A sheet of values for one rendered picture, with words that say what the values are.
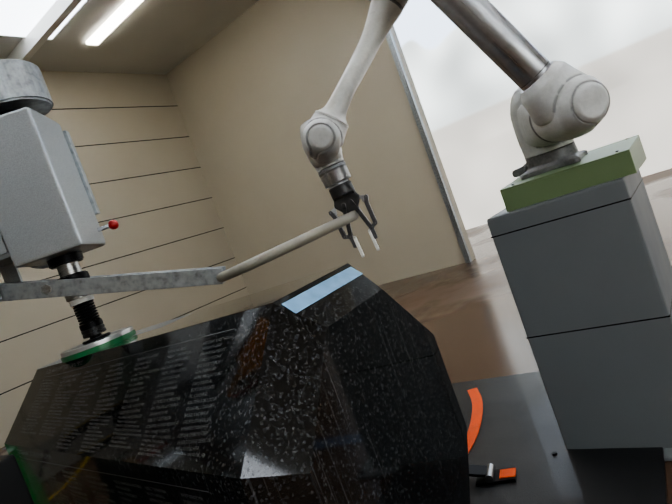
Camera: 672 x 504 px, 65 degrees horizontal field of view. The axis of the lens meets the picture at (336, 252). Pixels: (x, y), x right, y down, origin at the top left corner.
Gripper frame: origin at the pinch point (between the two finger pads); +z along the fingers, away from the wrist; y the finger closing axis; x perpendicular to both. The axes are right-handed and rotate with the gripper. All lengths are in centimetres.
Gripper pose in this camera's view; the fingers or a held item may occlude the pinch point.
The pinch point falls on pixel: (366, 244)
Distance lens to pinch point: 163.3
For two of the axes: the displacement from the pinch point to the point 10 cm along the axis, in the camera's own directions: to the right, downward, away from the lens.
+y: -9.0, 4.1, 1.7
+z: 4.2, 9.0, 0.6
